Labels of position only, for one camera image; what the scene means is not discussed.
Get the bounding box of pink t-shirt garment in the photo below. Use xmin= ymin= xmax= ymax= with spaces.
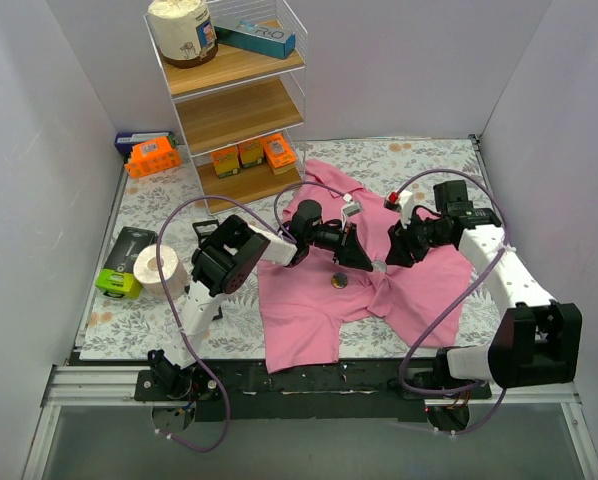
xmin=257 ymin=159 xmax=472 ymax=373

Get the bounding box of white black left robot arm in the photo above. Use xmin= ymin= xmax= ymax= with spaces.
xmin=148 ymin=194 xmax=373 ymax=400

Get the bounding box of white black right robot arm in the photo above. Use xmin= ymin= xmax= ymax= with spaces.
xmin=384 ymin=180 xmax=582 ymax=398

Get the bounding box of orange packet on shelf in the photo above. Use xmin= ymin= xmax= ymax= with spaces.
xmin=261 ymin=133 xmax=296 ymax=175

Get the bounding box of black display case far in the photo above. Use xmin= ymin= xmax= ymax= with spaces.
xmin=192 ymin=219 xmax=220 ymax=245

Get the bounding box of yellow green packet middle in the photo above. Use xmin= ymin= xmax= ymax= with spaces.
xmin=238 ymin=139 xmax=265 ymax=169

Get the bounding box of yellow green packet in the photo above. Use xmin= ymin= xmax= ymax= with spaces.
xmin=238 ymin=139 xmax=265 ymax=169
xmin=210 ymin=145 xmax=241 ymax=178

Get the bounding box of yellow green packet left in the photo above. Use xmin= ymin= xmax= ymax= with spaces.
xmin=210 ymin=145 xmax=241 ymax=178

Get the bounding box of floral patterned table mat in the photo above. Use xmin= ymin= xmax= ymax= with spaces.
xmin=75 ymin=138 xmax=499 ymax=362

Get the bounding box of pink toilet paper roll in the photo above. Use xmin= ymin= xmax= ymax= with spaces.
xmin=133 ymin=244 xmax=189 ymax=300

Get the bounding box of orange box beside shelf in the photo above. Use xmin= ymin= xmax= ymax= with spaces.
xmin=125 ymin=136 xmax=181 ymax=179

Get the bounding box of black flat product box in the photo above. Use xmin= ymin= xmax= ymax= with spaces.
xmin=103 ymin=226 xmax=157 ymax=273

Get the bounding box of green small box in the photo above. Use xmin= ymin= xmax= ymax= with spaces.
xmin=95 ymin=269 xmax=143 ymax=299

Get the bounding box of teal rectangular box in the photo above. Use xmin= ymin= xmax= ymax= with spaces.
xmin=213 ymin=17 xmax=296 ymax=60

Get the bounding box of dark blue flat box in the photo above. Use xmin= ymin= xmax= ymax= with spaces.
xmin=114 ymin=131 xmax=175 ymax=155

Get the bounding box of wrapped toilet paper roll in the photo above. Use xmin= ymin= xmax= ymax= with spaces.
xmin=147 ymin=0 xmax=218 ymax=69

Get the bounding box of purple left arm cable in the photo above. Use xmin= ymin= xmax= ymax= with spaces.
xmin=151 ymin=180 xmax=353 ymax=454

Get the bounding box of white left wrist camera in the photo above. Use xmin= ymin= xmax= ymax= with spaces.
xmin=341 ymin=193 xmax=362 ymax=225

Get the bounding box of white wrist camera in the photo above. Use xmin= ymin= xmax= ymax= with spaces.
xmin=384 ymin=190 xmax=415 ymax=228
xmin=341 ymin=193 xmax=362 ymax=225

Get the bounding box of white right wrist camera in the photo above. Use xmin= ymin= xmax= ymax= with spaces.
xmin=384 ymin=190 xmax=415 ymax=228

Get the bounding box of white wire wooden shelf rack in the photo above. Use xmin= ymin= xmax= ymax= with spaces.
xmin=158 ymin=1 xmax=308 ymax=214

